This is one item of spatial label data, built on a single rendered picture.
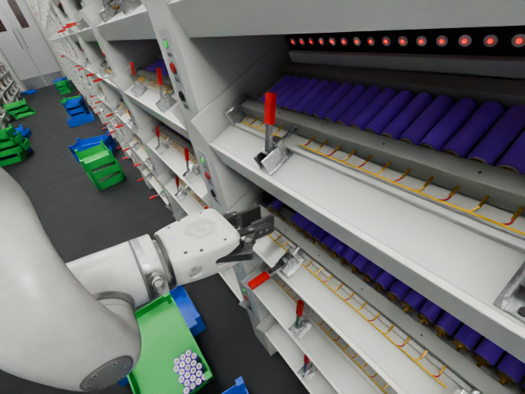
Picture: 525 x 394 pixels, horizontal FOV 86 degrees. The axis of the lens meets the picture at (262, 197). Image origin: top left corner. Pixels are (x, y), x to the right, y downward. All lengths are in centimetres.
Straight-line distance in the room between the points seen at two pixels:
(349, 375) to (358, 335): 19
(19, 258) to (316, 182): 27
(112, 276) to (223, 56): 34
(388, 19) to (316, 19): 6
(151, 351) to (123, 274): 72
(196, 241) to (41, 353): 19
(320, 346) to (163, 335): 60
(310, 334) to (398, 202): 42
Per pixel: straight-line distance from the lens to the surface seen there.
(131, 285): 38
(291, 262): 47
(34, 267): 29
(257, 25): 30
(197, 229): 41
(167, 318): 109
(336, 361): 62
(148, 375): 107
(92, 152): 254
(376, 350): 42
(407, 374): 41
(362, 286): 42
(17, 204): 31
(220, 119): 49
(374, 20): 21
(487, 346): 40
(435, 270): 25
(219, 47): 48
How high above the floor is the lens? 92
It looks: 34 degrees down
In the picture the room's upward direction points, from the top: 11 degrees counter-clockwise
